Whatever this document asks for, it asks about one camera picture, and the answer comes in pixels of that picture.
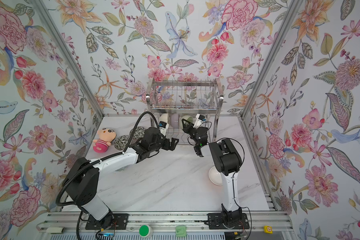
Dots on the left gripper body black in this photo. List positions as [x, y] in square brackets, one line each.
[154, 148]

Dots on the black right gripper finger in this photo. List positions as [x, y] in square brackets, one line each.
[190, 130]
[185, 124]

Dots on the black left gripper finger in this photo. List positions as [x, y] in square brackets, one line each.
[173, 143]
[166, 145]

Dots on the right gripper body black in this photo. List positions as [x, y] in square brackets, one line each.
[195, 139]

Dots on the purple bowl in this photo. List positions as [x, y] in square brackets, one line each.
[175, 121]

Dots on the cream bowl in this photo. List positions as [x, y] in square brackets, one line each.
[165, 117]

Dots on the orange white bowl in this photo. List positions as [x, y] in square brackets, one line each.
[215, 176]

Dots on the green bowl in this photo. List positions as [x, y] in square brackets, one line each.
[187, 118]

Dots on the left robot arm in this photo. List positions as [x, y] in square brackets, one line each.
[81, 184]

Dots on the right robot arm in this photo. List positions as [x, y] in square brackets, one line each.
[227, 162]

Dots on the stainless steel dish rack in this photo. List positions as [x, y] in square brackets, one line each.
[187, 98]

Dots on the patterned bowl far back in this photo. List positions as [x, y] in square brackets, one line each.
[139, 133]

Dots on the patterned bowl near doll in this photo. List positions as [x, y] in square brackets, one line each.
[121, 142]

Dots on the pink plush doll toy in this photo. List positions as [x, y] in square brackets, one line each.
[104, 141]

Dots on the light green square button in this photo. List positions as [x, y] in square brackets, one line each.
[181, 231]

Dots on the green round button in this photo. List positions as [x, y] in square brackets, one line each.
[145, 231]

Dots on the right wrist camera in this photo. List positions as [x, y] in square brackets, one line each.
[199, 120]

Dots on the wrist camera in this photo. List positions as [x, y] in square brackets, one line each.
[163, 126]
[199, 120]

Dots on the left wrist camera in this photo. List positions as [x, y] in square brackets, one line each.
[163, 126]

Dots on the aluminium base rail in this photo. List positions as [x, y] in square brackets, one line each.
[200, 226]

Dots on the aluminium right corner post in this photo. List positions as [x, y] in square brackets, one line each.
[291, 13]

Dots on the aluminium corner post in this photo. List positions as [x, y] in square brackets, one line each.
[291, 13]
[51, 27]

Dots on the aluminium left corner post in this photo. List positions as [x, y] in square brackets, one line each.
[51, 27]

